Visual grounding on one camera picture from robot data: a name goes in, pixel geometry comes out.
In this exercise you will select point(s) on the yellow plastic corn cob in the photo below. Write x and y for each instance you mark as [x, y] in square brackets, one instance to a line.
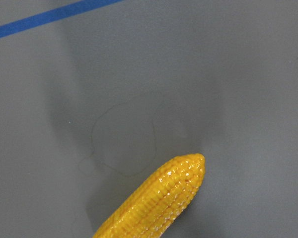
[158, 201]

